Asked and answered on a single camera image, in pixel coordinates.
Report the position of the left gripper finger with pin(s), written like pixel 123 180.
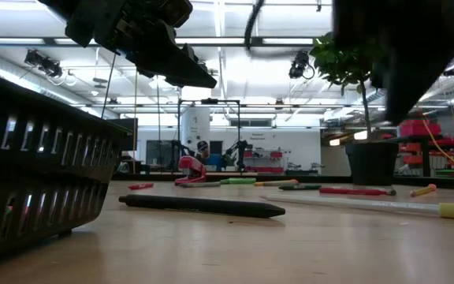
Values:
pixel 172 65
pixel 196 57

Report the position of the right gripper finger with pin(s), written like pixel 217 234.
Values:
pixel 412 83
pixel 377 69

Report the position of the red crayon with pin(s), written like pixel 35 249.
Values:
pixel 140 185
pixel 353 191

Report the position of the white pencil yellow eraser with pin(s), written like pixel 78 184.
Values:
pixel 369 205

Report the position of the black background robot arm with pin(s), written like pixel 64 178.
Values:
pixel 237 152

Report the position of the red storage bins stack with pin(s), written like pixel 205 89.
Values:
pixel 420 128

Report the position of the shelf with red bins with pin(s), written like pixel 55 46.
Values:
pixel 266 159

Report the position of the black ceiling fixture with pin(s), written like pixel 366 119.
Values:
pixel 451 71

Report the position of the white cylindrical column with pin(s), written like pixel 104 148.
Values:
pixel 195 130

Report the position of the black shelf rack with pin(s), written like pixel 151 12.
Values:
pixel 426 158

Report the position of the black monitor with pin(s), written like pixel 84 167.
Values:
pixel 126 134

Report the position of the green plant in black pot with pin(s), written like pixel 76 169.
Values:
pixel 371 161

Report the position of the person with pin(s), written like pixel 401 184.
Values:
pixel 202 150

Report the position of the red stapler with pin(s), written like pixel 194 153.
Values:
pixel 190 170

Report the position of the black pen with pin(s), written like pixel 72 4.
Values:
pixel 201 205

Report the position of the black plastic slotted bin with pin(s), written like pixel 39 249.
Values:
pixel 34 165

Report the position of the black metal gantry frame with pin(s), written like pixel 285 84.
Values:
pixel 209 101

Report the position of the black overhead camera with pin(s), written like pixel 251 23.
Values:
pixel 300 65

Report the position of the dark wall board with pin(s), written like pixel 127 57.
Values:
pixel 160 152

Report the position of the black ceiling camera cluster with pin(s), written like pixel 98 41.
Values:
pixel 43 63

